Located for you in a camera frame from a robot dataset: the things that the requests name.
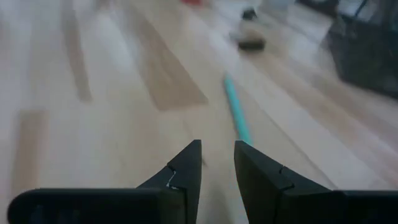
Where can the small black binder clip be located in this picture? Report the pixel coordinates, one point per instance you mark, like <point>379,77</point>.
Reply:
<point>252,45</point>

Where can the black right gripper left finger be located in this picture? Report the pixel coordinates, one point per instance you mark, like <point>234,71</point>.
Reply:
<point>180,193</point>

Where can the black mesh desk organizer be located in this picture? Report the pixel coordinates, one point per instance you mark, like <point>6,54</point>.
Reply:
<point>363,46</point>

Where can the red eraser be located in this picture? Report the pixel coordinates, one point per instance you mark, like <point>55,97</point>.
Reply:
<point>192,2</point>

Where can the thin teal pencil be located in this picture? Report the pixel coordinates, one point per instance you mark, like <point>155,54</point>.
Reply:
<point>236,109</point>

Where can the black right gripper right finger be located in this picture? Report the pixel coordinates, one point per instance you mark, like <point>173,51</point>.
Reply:
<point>273,196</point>

